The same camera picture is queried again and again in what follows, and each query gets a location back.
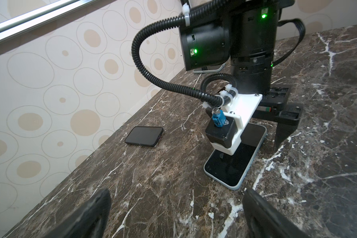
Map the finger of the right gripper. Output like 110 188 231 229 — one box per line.
274 114 299 149

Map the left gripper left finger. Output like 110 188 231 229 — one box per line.
44 188 112 238

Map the black phone case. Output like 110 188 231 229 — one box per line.
124 126 165 148

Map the aluminium rail left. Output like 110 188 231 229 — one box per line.
0 0 96 44

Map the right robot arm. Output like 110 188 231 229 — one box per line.
131 1 303 155

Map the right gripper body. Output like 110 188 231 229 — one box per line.
252 84 303 124

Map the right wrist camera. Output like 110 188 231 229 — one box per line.
202 84 263 155

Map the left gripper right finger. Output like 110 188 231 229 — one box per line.
243 188 309 238

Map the light blue case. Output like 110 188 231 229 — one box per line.
193 63 226 74
203 122 268 191

